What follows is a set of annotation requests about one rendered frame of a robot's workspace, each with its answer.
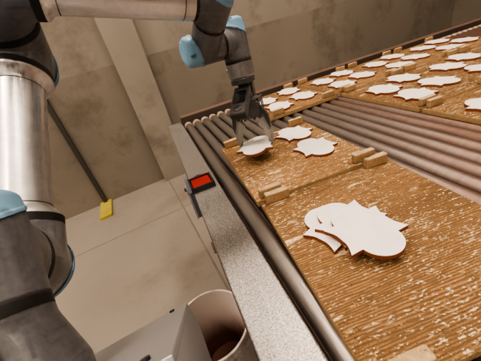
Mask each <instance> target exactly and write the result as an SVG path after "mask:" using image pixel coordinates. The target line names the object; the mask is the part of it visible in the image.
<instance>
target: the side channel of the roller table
mask: <svg viewBox="0 0 481 361"><path fill-rule="evenodd" d="M480 24H481V18H479V19H475V20H472V21H469V22H466V23H464V24H460V25H457V26H455V27H451V28H449V29H444V30H442V31H439V32H435V33H433V34H429V35H427V36H424V37H420V38H418V39H414V40H412V41H409V42H405V43H402V44H398V45H396V46H393V47H390V48H387V49H383V50H381V51H378V52H375V53H372V54H368V55H365V56H363V57H359V58H356V59H353V60H350V61H348V62H344V63H341V64H338V65H335V66H333V67H328V68H326V69H322V70H319V71H317V72H313V73H311V74H307V75H304V76H302V77H298V78H296V79H292V80H289V81H286V82H282V83H280V84H277V85H274V86H271V87H267V88H265V89H262V90H259V91H256V94H257V95H259V94H262V97H264V96H266V95H270V94H273V93H275V92H279V91H281V90H283V86H284V85H286V84H288V83H291V82H292V83H293V87H296V85H297V84H298V80H301V79H303V78H305V77H307V80H308V81H311V80H314V79H317V78H320V77H323V76H326V75H328V74H331V73H333V72H335V71H336V68H337V67H341V66H345V69H348V64H350V63H352V62H357V65H359V64H363V63H365V62H369V61H372V60H374V59H378V58H380V57H382V52H386V51H389V50H391V54H393V52H394V49H396V48H398V47H402V50H404V49H408V48H410V47H414V46H417V45H419V44H423V43H425V42H424V41H425V38H427V37H433V40H434V39H438V38H442V37H444V36H448V35H449V34H454V33H455V32H459V31H463V30H465V29H469V28H470V27H475V26H478V25H480ZM231 103H232V100H228V101H225V102H222V103H219V104H216V105H212V106H210V107H206V108H203V109H201V110H197V111H195V112H191V113H188V114H186V115H182V116H180V120H181V123H182V124H183V126H184V127H185V123H186V122H191V123H193V120H194V119H198V120H200V121H201V117H204V116H205V117H208V118H209V115H210V114H215V115H216V114H217V112H218V111H222V112H224V111H225V109H230V107H231Z"/></svg>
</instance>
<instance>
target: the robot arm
mask: <svg viewBox="0 0 481 361"><path fill-rule="evenodd" d="M233 2H234V0H0V361H97V360H96V358H95V356H94V352H93V349H92V348H91V347H90V345H89V344H88V343H87V342H86V340H85V339H84V338H83V337H82V336H81V334H80V333H78V331H77V330H76V329H75V328H74V327H73V326H72V325H71V323H70V322H69V321H68V320H67V319H66V317H65V316H64V315H63V314H62V313H61V312H60V311H59V308H58V306H57V303H56V300H55V297H56V296H57V295H59V294H60V293H61V292H62V291H63V290H64V289H65V287H66V286H67V285H68V283H69V282H70V280H71V278H72V276H73V273H74V268H75V258H74V252H73V250H72V248H71V247H70V246H69V244H68V243H67V230H66V222H65V216H64V214H63V213H62V212H60V211H58V210H57V209H56V208H55V207H54V202H53V191H52V170H51V158H50V147H49V126H48V114H47V99H48V98H50V97H51V96H52V95H53V94H54V91H55V88H56V86H57V84H58V82H59V68H58V64H57V61H56V59H55V57H54V55H53V53H52V51H51V49H50V47H49V44H48V41H47V38H46V37H45V35H44V32H43V29H42V26H41V24H40V22H52V20H53V19H54V18H55V17H56V16H75V17H93V18H111V19H147V20H165V21H193V28H192V32H191V35H189V34H188V35H187V36H185V37H182V39H181V40H180V42H179V50H180V56H181V57H182V60H183V61H184V63H185V64H186V65H187V66H188V67H189V68H192V69H193V68H197V67H204V66H205V65H208V64H212V63H215V62H219V61H223V60H225V65H226V67H227V70H226V73H228V75H229V78H230V80H232V81H231V84H232V86H237V85H238V88H235V89H234V93H233V99H232V103H231V107H230V114H229V115H230V118H231V120H232V124H233V129H234V133H235V136H236V140H237V141H238V144H239V146H240V148H242V146H243V130H244V129H245V126H246V125H245V123H244V122H245V121H246V120H247V119H251V118H253V119H254V120H255V119H256V117H257V116H258V115H259V118H260V119H259V121H258V124H259V126H260V127H261V128H263V129H264V131H265V134H266V135H267V136H268V140H269V141H270V142H271V143H272V144H273V143H274V134H273V128H272V124H271V122H270V117H269V114H268V112H267V110H266V109H265V108H264V104H263V98H262V94H259V95H257V94H256V90H255V86H254V83H253V81H254V80H255V76H254V75H253V74H254V73H255V72H254V68H253V62H252V59H251V53H250V49H249V46H248V40H247V36H246V34H247V32H246V28H245V25H244V23H243V19H242V17H241V16H238V15H237V16H230V17H229V15H230V10H231V8H232V6H233ZM261 100H262V101H261ZM260 102H261V103H260ZM243 120H244V122H243Z"/></svg>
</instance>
